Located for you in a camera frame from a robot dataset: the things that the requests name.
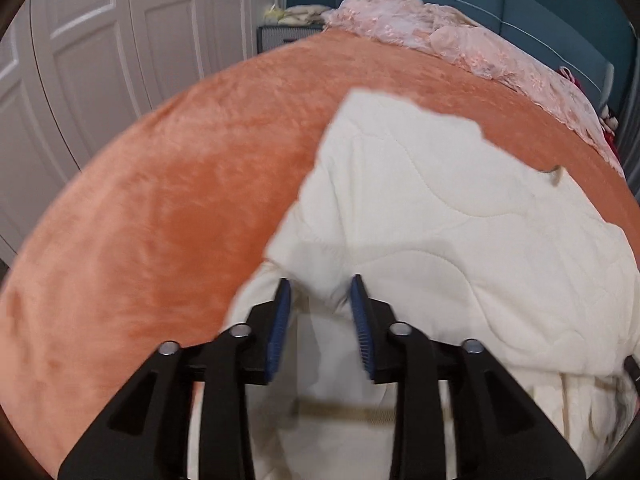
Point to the cream cloth pile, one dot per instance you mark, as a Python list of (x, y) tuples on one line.
[(302, 14)]

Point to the white panelled wardrobe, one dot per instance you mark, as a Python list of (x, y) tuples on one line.
[(100, 35)]

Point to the dark nightstand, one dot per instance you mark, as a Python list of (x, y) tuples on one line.
[(285, 36)]

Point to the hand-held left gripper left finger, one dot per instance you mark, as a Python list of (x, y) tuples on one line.
[(280, 320)]

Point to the orange fleece blanket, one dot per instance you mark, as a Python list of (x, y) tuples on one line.
[(150, 210)]

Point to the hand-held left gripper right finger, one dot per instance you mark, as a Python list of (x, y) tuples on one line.
[(361, 320)]

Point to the red plush toy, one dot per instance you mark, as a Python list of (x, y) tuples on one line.
[(607, 125)]

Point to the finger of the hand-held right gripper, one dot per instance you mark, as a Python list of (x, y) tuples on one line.
[(634, 370)]

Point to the blue padded headboard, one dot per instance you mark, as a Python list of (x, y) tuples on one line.
[(525, 0)]

